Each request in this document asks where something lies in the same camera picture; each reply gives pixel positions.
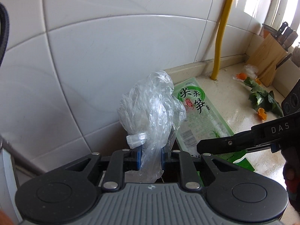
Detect clear plastic bag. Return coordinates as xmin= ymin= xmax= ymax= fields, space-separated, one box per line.
xmin=117 ymin=71 xmax=186 ymax=183

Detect orange peel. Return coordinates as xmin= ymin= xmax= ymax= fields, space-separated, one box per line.
xmin=255 ymin=78 xmax=262 ymax=85
xmin=233 ymin=73 xmax=248 ymax=82
xmin=257 ymin=108 xmax=267 ymax=121

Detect dark green vegetable leaves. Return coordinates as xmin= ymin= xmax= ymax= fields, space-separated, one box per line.
xmin=244 ymin=77 xmax=284 ymax=117

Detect green bamboo shoot package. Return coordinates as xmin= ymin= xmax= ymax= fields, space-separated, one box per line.
xmin=172 ymin=76 xmax=256 ymax=172

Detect clear bag near block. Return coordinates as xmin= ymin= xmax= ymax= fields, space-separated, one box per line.
xmin=244 ymin=64 xmax=258 ymax=79

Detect black scissors in block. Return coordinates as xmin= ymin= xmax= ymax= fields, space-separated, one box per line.
xmin=276 ymin=53 xmax=292 ymax=70

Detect wooden knife block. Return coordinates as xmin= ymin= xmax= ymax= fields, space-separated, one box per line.
xmin=246 ymin=34 xmax=288 ymax=87

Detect yellow gas pipe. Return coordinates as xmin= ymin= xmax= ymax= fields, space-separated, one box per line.
xmin=210 ymin=0 xmax=233 ymax=81

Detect black knife handles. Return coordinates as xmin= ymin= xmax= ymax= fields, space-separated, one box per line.
xmin=274 ymin=22 xmax=298 ymax=51

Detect black braided cable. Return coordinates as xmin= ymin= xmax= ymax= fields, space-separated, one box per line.
xmin=0 ymin=2 xmax=11 ymax=64

